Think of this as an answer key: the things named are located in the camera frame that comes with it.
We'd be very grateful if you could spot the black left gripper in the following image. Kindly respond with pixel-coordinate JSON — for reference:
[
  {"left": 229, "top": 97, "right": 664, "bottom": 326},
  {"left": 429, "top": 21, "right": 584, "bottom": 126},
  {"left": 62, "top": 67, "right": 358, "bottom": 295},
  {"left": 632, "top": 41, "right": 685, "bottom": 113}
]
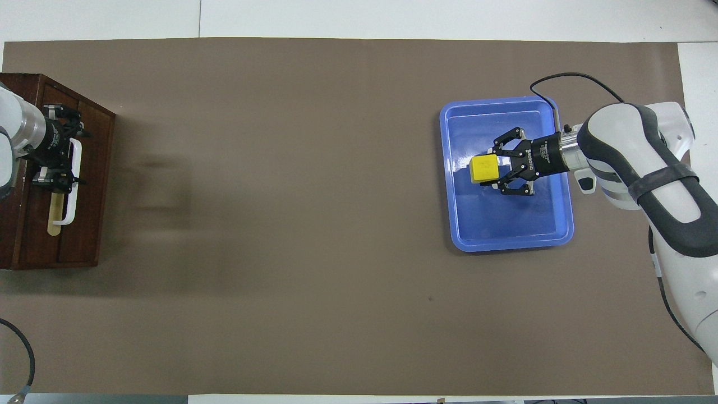
[{"left": 31, "top": 103, "right": 90, "bottom": 194}]

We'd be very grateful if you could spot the wooden drawer with white handle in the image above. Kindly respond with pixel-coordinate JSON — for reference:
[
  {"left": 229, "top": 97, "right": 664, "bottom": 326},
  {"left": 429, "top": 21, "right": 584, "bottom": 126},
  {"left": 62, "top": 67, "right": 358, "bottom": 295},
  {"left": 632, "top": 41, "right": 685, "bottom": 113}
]
[{"left": 20, "top": 79, "right": 85, "bottom": 267}]

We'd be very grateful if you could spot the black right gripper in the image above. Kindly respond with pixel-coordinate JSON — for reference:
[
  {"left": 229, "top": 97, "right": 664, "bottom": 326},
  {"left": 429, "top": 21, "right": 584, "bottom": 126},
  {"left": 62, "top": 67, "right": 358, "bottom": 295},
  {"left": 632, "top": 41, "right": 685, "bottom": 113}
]
[{"left": 487, "top": 127, "right": 564, "bottom": 197}]

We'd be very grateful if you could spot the yellow cube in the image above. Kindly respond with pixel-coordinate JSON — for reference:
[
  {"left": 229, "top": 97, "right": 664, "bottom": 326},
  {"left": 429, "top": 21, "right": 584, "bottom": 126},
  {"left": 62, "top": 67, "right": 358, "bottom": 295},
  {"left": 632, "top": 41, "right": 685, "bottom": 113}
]
[{"left": 469, "top": 154, "right": 500, "bottom": 185}]

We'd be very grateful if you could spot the blue plastic tray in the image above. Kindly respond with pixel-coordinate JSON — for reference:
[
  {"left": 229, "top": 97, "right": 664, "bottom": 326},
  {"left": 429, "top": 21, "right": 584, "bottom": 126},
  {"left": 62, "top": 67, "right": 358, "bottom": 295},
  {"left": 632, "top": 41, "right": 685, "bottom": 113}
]
[{"left": 439, "top": 95, "right": 575, "bottom": 253}]

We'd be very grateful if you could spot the brown paper table mat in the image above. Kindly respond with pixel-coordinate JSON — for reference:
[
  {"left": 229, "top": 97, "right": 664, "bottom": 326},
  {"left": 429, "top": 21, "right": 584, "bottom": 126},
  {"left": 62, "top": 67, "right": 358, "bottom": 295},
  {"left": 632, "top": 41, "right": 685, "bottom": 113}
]
[{"left": 0, "top": 37, "right": 716, "bottom": 396}]

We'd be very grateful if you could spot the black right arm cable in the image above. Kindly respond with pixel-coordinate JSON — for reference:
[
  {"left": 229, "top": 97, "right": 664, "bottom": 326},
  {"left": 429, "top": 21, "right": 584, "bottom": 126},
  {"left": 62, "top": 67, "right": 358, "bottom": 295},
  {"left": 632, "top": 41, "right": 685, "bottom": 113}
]
[{"left": 530, "top": 72, "right": 707, "bottom": 354}]

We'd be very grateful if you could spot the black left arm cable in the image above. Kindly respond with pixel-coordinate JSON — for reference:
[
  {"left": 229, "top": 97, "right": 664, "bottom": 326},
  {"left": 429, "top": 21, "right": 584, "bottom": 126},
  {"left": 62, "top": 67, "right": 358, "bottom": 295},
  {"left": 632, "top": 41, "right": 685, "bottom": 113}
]
[{"left": 0, "top": 318, "right": 36, "bottom": 404}]

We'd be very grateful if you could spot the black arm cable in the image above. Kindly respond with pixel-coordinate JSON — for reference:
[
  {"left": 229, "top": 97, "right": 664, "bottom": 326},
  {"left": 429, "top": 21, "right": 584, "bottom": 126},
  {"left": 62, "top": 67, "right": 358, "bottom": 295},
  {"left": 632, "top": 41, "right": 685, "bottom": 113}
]
[
  {"left": 0, "top": 318, "right": 36, "bottom": 404},
  {"left": 530, "top": 72, "right": 707, "bottom": 354}
]

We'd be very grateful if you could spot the dark wooden drawer cabinet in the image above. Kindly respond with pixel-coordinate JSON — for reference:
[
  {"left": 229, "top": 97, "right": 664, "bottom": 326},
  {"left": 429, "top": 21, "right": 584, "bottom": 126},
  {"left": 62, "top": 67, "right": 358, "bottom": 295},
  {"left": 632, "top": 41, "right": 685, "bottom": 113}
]
[{"left": 0, "top": 73, "right": 117, "bottom": 271}]

